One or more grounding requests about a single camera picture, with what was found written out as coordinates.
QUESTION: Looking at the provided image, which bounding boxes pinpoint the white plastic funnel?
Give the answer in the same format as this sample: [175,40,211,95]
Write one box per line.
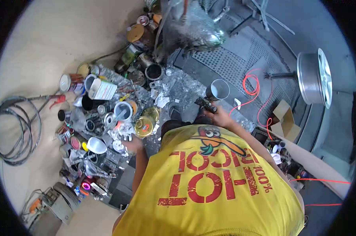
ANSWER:
[86,136,108,155]

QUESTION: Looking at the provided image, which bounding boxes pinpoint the spray gun with metal cup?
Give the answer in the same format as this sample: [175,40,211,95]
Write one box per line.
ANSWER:
[195,79,230,114]

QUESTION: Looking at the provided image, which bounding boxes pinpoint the metal floor grate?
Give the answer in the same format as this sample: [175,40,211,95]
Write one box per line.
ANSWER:
[192,35,297,104]

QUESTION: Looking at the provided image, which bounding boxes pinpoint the brown lid paint can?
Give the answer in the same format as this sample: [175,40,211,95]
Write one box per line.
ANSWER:
[126,23,155,50]

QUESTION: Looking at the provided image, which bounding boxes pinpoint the open can of black paint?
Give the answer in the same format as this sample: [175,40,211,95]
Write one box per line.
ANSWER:
[144,63,163,81]

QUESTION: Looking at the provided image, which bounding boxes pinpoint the white mixing cup with stick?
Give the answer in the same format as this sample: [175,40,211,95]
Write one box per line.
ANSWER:
[113,101,135,122]

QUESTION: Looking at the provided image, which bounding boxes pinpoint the dark wheel stand rod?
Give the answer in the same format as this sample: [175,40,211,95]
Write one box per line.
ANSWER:
[264,71,298,81]

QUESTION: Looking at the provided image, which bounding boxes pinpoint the silver alloy wheel rim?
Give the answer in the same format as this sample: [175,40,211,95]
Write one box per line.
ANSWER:
[296,48,333,109]

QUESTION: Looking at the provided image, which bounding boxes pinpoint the yellow lid paint can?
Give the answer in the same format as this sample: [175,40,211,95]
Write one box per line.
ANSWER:
[77,63,100,78]

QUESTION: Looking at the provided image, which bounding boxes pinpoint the orange air hose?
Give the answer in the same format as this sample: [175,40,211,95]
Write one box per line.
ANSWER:
[228,68,351,207]

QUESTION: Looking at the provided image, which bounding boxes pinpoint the person's legs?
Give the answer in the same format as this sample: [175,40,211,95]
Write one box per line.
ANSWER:
[160,102,214,140]

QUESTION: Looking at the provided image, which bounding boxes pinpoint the white label rectangular can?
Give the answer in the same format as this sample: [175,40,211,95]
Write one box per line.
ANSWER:
[88,77,118,101]

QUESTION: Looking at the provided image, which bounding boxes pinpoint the grey metal box machine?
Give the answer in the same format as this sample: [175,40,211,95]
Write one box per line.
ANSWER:
[42,187,76,225]

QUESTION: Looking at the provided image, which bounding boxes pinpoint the red handled tool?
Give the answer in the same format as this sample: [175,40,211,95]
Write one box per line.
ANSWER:
[49,94,66,110]

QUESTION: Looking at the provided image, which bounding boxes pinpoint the person's left hand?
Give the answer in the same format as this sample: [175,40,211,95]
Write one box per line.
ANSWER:
[121,134,144,156]

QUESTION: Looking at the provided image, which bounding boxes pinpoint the person's right hand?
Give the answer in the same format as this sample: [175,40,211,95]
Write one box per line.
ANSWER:
[203,105,236,128]

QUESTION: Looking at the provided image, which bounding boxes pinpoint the black tyre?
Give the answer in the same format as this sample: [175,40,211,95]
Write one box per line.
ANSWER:
[53,182,82,207]

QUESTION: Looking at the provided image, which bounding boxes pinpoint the coiled black hose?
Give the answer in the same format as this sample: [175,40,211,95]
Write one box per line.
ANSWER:
[0,96,43,166]

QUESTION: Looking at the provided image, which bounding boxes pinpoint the gold lid tin can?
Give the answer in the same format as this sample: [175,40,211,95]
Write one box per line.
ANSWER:
[134,116,155,138]

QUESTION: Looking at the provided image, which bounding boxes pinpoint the gold round tin lid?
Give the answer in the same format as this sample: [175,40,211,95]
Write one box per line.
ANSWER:
[141,106,161,123]

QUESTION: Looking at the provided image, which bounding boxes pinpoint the red label paint can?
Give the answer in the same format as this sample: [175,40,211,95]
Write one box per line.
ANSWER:
[59,73,85,93]

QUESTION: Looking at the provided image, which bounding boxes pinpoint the small open silver can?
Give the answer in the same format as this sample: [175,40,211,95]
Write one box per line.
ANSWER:
[103,112,118,129]

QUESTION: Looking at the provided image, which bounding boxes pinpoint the cardboard box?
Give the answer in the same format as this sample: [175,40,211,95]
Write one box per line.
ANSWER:
[268,99,302,143]

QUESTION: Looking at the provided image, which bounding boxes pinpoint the person's left fingers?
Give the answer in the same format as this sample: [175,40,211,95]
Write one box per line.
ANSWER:
[121,135,137,149]

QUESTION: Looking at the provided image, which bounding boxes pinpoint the person's right fingers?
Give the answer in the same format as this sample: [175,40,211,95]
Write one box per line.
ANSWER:
[203,108,223,122]

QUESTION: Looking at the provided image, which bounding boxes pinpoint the person's body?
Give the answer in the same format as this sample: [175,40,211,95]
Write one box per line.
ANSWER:
[112,124,305,236]

